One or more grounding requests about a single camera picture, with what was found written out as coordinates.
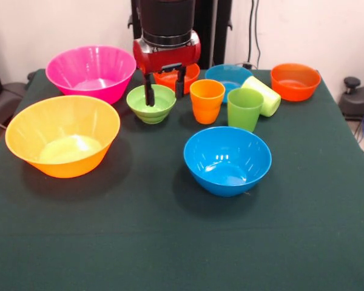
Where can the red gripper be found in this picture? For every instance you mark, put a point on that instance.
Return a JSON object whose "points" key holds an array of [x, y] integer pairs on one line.
{"points": [[170, 59]]}

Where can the lime yellow cup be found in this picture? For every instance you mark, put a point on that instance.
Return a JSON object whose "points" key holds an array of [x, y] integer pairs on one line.
{"points": [[270, 100]]}

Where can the medium blue bowl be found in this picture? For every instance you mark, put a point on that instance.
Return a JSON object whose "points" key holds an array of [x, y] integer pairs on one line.
{"points": [[227, 179]]}

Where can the large orange bowl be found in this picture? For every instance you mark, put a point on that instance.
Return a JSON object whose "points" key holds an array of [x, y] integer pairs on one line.
{"points": [[33, 130]]}

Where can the small green bowl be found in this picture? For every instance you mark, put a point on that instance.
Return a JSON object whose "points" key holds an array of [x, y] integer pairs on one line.
{"points": [[162, 112]]}

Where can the red-orange bowl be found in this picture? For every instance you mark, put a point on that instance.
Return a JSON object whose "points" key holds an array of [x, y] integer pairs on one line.
{"points": [[294, 88], [192, 77]]}

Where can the orange cup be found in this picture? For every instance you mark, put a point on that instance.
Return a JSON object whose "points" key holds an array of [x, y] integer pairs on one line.
{"points": [[206, 106]]}

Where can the small blue bowl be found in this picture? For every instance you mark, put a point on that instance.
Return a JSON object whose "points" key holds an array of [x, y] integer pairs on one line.
{"points": [[227, 74]]}

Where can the green cup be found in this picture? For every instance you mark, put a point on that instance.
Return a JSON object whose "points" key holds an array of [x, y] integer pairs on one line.
{"points": [[244, 115]]}

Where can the large pink bowl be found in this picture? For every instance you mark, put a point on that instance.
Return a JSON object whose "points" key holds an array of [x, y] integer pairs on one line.
{"points": [[79, 66]]}

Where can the dark green tablecloth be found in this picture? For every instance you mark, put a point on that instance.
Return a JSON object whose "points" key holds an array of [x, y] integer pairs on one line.
{"points": [[182, 236]]}

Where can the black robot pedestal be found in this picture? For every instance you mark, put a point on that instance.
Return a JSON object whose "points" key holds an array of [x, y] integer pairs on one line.
{"points": [[215, 30]]}

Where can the grey pedestal foot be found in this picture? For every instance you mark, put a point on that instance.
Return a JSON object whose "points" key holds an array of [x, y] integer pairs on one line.
{"points": [[361, 100], [9, 94]]}

